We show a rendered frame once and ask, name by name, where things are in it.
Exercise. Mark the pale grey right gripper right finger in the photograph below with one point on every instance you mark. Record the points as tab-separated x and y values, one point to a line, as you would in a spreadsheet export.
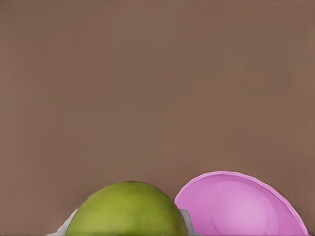
188	222

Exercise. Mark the pink bowl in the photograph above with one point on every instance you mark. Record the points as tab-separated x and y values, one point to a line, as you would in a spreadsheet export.
241	209

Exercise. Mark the green apple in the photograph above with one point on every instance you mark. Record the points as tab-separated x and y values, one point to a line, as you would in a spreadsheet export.
125	211

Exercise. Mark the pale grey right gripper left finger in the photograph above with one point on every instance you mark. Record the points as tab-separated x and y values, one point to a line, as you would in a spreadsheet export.
64	227

